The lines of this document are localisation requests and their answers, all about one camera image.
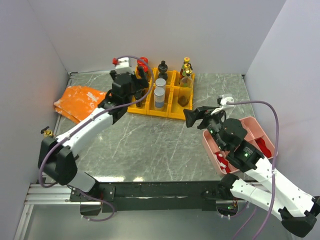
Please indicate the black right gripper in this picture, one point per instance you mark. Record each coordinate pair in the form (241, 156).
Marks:
(191, 115)

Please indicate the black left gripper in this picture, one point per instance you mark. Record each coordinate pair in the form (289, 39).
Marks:
(140, 83)

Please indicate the glass oil bottle gold spout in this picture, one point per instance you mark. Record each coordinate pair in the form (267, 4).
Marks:
(185, 88)

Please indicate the silver cap spice bottle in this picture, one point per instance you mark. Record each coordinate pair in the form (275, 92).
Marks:
(159, 98)

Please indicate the white powder bottle black cap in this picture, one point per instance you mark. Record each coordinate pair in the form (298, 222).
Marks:
(162, 67)

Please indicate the chili sauce bottle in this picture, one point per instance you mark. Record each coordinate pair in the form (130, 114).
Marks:
(182, 73)
(186, 62)

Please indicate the red lid sauce jar front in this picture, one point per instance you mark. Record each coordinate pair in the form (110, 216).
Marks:
(142, 72)

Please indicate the red lid sauce jar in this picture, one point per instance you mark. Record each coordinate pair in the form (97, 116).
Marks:
(142, 72)
(142, 61)

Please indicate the red lid sauce jar back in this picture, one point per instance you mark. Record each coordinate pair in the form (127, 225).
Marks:
(142, 61)

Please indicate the white peppercorn jar silver lid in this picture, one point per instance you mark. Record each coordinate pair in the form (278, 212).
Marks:
(160, 83)

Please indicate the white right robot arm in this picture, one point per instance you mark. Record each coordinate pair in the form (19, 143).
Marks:
(296, 209)

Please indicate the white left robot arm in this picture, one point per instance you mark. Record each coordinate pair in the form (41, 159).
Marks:
(57, 157)

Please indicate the yellow bin front right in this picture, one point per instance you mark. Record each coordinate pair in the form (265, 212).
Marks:
(175, 110)

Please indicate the yellow bin back left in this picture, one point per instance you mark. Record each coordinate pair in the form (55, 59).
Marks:
(151, 75)

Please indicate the orange white cloth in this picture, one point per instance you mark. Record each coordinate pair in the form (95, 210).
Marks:
(78, 102)

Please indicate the red santa toy front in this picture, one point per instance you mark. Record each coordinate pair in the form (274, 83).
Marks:
(223, 163)

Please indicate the red santa toy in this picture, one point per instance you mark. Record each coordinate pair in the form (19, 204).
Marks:
(263, 147)
(223, 163)

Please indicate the pink divided organizer tray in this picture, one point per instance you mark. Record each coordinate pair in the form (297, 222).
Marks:
(254, 131)

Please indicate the red santa toy back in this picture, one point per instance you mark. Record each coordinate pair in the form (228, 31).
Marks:
(263, 147)

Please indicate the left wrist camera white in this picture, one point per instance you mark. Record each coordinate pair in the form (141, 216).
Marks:
(123, 65)

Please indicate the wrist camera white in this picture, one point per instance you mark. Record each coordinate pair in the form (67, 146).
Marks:
(225, 102)
(123, 65)

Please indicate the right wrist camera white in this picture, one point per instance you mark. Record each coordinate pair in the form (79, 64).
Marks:
(225, 102)

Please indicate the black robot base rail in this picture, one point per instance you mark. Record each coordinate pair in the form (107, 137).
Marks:
(111, 197)

